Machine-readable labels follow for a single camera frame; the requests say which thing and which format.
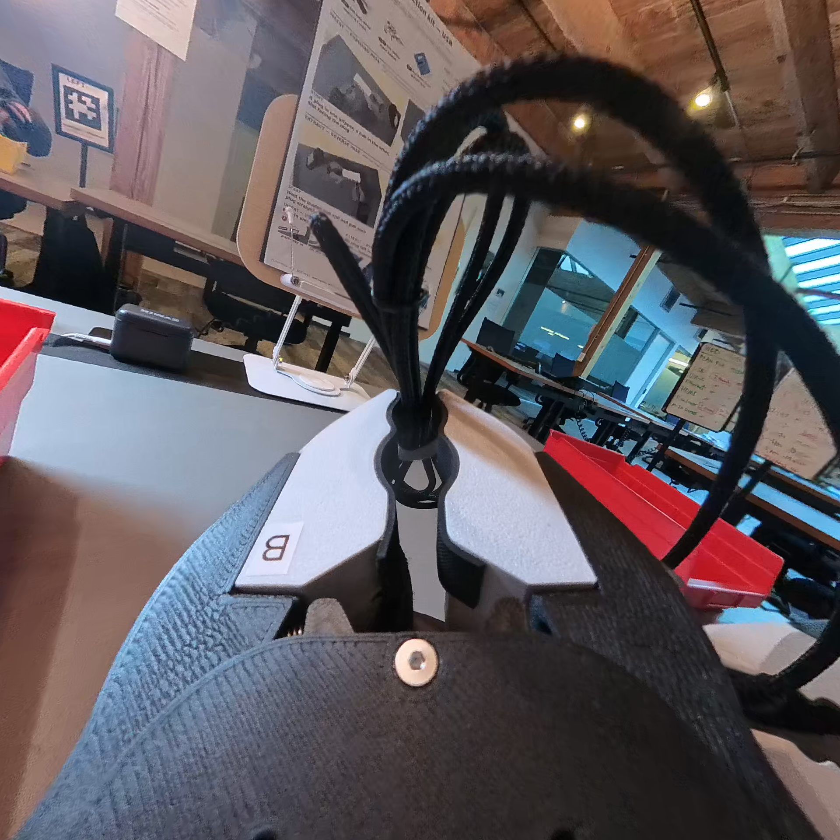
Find background desk with chairs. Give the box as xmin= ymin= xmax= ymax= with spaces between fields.
xmin=456 ymin=318 xmax=840 ymax=592

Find wooden post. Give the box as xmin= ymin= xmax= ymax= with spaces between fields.
xmin=110 ymin=26 xmax=177 ymax=290

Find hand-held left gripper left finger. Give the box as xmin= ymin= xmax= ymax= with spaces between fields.
xmin=235 ymin=388 xmax=403 ymax=632

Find black box device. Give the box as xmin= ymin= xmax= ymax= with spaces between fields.
xmin=109 ymin=304 xmax=195 ymax=373

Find black office chair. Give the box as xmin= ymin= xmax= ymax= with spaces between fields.
xmin=202 ymin=276 xmax=309 ymax=352

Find whiteboard on stand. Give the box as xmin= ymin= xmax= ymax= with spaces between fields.
xmin=753 ymin=367 xmax=840 ymax=481
xmin=663 ymin=341 xmax=750 ymax=432

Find instruction sign board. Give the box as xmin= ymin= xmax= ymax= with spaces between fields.
xmin=236 ymin=0 xmax=483 ymax=411

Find red plastic bin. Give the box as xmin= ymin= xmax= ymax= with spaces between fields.
xmin=543 ymin=430 xmax=785 ymax=611
xmin=0 ymin=298 xmax=56 ymax=460

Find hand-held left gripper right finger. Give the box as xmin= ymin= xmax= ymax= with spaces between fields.
xmin=432 ymin=391 xmax=597 ymax=631

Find wooden table black legs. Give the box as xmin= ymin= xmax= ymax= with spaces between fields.
xmin=0 ymin=172 xmax=352 ymax=371

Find braided usb-c cable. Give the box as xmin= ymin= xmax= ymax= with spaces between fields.
xmin=308 ymin=56 xmax=840 ymax=732

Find code sign on pole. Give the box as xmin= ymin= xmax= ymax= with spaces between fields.
xmin=51 ymin=63 xmax=116 ymax=189

